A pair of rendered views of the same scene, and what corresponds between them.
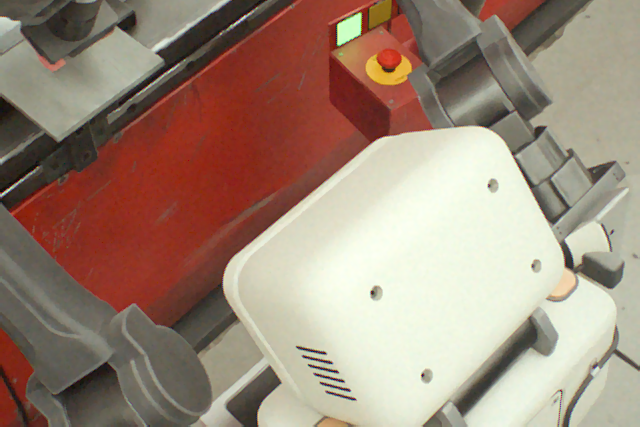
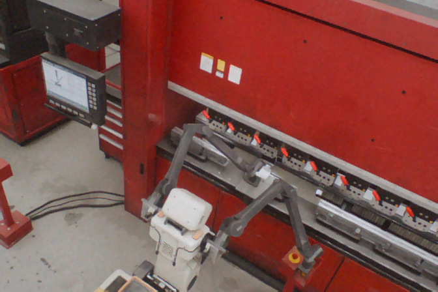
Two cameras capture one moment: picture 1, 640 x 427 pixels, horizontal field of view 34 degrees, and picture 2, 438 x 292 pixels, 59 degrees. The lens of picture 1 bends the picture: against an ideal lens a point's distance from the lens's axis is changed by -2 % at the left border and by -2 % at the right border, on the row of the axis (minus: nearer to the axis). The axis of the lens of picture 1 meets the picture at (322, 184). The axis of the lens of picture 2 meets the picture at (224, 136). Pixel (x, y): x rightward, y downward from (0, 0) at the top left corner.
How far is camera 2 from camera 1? 161 cm
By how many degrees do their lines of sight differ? 49
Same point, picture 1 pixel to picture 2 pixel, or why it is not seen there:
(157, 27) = (280, 206)
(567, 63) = not seen: outside the picture
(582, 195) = (216, 244)
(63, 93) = (246, 187)
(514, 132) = (223, 229)
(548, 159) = (220, 236)
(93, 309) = (175, 176)
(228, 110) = (281, 236)
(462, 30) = (240, 216)
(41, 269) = (176, 167)
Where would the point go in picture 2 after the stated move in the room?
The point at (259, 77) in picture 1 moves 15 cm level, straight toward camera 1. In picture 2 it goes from (292, 239) to (273, 243)
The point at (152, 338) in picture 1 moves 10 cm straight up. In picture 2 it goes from (173, 184) to (174, 171)
